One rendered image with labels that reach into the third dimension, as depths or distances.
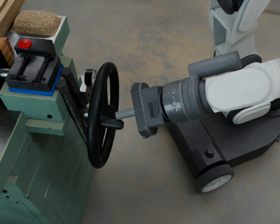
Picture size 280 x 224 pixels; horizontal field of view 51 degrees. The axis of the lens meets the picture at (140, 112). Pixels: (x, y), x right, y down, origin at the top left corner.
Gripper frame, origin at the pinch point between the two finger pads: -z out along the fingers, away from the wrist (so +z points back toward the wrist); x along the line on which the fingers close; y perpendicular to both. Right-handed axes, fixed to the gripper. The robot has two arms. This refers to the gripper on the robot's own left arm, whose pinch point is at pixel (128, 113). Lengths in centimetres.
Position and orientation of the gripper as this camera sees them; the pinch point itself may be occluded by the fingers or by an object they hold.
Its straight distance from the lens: 67.6
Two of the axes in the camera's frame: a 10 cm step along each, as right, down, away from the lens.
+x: -1.9, -9.8, 0.6
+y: -4.8, 0.4, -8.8
